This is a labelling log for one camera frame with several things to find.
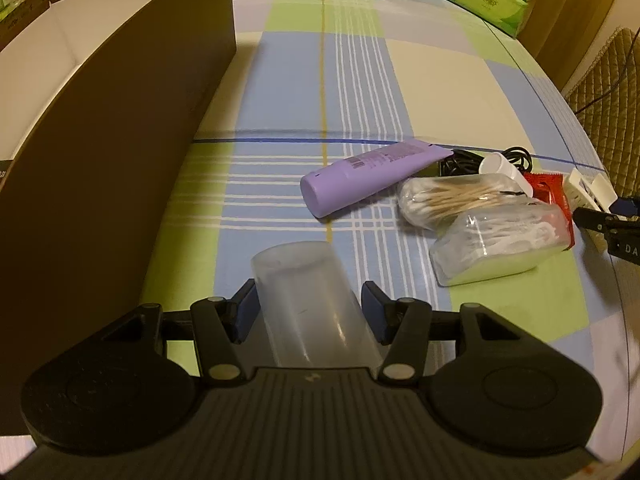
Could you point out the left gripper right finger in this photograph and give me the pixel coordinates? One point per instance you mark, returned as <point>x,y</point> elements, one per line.
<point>402,326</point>

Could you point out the quilted olive chair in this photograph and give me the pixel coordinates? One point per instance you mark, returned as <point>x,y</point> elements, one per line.
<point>606,103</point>

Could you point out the white pill bottle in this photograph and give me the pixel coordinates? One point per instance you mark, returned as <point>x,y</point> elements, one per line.
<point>496,163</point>

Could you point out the clear plastic cup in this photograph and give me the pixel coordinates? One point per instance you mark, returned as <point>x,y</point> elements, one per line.
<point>312,316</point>

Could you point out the purple cream tube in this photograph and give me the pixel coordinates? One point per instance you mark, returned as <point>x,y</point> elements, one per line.
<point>352,179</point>

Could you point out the large brown storage box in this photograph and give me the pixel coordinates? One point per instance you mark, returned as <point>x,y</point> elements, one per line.
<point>82,202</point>

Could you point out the plaid bed sheet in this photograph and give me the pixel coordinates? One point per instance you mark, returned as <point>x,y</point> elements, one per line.
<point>315,81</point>

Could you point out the cotton swab bag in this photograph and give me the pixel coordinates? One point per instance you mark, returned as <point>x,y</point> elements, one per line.
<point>434,202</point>

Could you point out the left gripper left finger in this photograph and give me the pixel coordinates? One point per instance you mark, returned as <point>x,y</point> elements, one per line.
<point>219,324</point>

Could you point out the dental floss pick box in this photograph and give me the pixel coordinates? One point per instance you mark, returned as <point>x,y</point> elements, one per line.
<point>498,241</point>

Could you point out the red candy packet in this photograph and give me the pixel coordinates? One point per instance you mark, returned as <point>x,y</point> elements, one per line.
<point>549,189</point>

